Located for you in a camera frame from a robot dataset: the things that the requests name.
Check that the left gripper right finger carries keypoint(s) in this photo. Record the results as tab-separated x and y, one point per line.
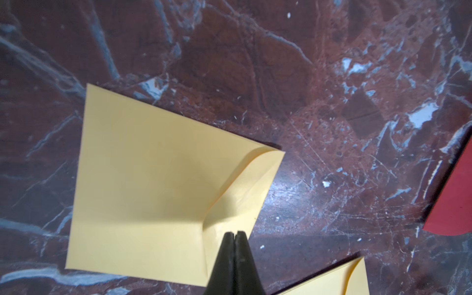
247	281

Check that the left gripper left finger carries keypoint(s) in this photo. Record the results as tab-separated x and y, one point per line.
222	280

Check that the yellow envelope front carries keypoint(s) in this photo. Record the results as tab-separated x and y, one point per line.
347	279

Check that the yellow envelope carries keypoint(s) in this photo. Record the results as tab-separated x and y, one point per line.
347	279
156	191

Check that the red envelope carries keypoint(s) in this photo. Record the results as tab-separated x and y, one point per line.
451	214

